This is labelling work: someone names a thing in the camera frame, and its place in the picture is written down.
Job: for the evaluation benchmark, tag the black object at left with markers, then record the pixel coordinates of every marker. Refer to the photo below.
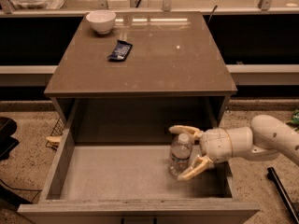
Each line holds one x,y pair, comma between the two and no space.
7,128

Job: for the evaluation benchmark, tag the clear plastic water bottle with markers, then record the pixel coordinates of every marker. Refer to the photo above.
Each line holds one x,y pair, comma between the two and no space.
180,153

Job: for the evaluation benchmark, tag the open grey top drawer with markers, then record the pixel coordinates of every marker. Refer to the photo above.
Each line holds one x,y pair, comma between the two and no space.
112,168

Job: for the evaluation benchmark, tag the dark blue snack bar wrapper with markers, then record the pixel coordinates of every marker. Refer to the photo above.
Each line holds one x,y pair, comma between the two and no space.
120,52

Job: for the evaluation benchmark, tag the wire basket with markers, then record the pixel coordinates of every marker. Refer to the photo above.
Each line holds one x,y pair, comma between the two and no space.
55,137

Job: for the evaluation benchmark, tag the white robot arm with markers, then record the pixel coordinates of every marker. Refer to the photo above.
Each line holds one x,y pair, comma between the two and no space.
263,140

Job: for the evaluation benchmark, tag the white ceramic bowl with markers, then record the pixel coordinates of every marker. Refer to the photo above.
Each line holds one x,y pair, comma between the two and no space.
101,21

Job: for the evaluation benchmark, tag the black bar on floor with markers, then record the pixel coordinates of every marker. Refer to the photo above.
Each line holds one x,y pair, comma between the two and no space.
292,207

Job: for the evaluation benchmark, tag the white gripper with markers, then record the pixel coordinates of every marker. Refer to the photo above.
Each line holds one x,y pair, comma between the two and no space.
214,145

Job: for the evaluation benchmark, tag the green snack bag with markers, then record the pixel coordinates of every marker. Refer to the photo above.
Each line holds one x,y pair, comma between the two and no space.
295,117

